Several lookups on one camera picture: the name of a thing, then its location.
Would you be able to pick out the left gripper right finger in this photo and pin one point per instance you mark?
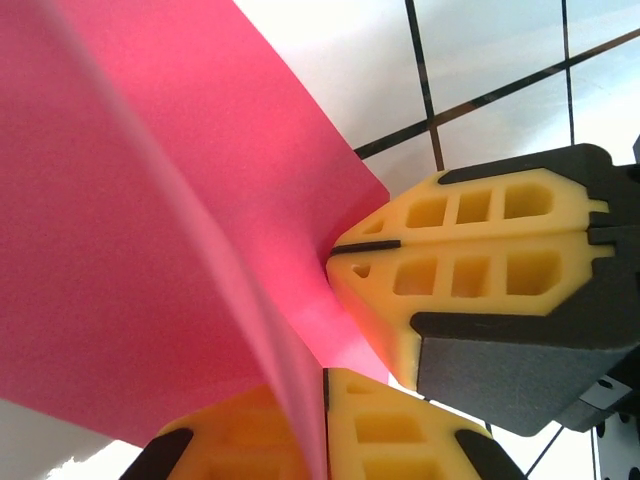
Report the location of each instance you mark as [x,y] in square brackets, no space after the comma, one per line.
[400,450]

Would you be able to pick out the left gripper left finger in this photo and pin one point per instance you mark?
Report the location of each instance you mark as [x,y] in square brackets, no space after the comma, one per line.
[235,440]

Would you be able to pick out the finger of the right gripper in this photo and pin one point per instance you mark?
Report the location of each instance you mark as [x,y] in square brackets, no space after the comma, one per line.
[565,180]
[500,305]

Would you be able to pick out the pink paper sheet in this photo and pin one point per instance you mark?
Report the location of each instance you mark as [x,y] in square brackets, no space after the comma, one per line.
[150,200]

